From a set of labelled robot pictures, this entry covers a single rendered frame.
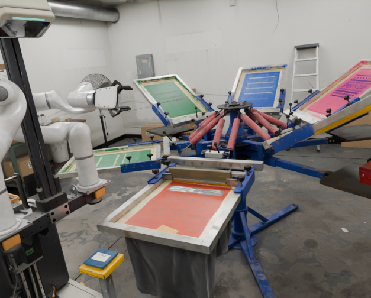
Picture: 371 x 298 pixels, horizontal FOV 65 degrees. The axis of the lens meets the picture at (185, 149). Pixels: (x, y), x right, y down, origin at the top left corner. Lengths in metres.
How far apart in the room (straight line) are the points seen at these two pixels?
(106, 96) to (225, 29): 4.75
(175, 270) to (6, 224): 0.77
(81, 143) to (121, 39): 5.65
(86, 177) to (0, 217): 0.42
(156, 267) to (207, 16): 5.12
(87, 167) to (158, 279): 0.68
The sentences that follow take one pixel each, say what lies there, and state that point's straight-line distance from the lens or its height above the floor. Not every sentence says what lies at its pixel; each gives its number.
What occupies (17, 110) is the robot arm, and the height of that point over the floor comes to 1.59.
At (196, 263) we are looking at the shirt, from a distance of 1.43.
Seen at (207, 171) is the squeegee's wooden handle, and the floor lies 1.05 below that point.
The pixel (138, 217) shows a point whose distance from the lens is 1.56.
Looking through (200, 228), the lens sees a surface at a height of 0.96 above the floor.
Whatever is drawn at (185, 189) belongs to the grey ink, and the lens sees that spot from 1.77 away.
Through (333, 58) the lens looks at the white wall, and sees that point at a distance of 5.64.
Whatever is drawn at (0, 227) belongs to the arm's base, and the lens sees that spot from 1.35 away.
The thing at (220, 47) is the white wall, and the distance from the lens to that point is 5.94.
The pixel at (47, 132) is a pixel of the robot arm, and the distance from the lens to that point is 1.50.
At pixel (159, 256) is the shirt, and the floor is 0.80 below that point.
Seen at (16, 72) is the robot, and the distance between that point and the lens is 1.36.
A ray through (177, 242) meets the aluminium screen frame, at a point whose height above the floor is 0.98.
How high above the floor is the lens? 1.70
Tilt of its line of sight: 17 degrees down
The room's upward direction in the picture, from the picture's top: 6 degrees counter-clockwise
